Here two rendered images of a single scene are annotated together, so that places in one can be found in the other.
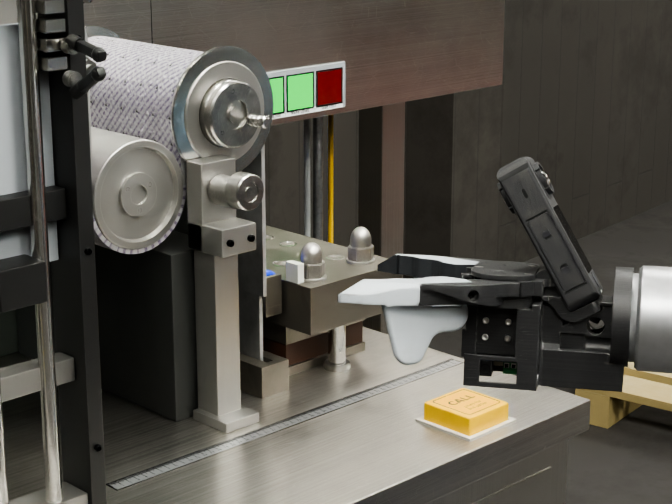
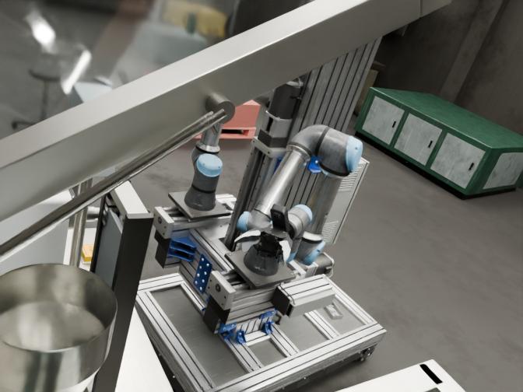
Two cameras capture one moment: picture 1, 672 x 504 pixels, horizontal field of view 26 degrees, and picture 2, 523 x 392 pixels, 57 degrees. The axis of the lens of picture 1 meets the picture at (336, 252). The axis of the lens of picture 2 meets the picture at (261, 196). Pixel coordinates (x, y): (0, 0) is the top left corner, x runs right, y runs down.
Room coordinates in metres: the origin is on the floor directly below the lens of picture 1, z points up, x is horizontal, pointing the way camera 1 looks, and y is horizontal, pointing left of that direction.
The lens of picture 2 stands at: (0.97, 1.09, 1.92)
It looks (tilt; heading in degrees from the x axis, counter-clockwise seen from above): 25 degrees down; 275
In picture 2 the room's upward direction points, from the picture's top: 18 degrees clockwise
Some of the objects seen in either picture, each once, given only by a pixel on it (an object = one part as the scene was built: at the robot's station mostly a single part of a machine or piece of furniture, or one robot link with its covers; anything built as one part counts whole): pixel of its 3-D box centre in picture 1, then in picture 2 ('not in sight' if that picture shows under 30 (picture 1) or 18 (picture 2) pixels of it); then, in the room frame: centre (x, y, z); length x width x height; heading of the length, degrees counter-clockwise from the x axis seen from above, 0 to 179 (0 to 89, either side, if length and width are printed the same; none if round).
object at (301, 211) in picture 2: not in sight; (296, 220); (0.96, -0.31, 1.21); 0.11 x 0.08 x 0.09; 77
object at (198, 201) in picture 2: not in sight; (201, 194); (1.42, -0.90, 0.87); 0.15 x 0.15 x 0.10
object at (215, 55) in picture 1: (223, 112); not in sight; (1.61, 0.13, 1.25); 0.15 x 0.01 x 0.15; 134
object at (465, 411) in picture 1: (466, 411); (93, 252); (1.56, -0.15, 0.91); 0.07 x 0.07 x 0.02; 44
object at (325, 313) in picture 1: (250, 265); not in sight; (1.85, 0.11, 1.00); 0.40 x 0.16 x 0.06; 44
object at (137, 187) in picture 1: (72, 176); not in sight; (1.62, 0.30, 1.18); 0.26 x 0.12 x 0.12; 44
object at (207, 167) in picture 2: not in sight; (207, 171); (1.43, -0.91, 0.98); 0.13 x 0.12 x 0.14; 116
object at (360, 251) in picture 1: (360, 244); not in sight; (1.77, -0.03, 1.05); 0.04 x 0.04 x 0.04
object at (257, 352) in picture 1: (199, 309); not in sight; (1.74, 0.17, 0.98); 0.23 x 0.01 x 0.09; 44
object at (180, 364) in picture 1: (113, 301); not in sight; (1.70, 0.27, 1.00); 0.33 x 0.07 x 0.20; 44
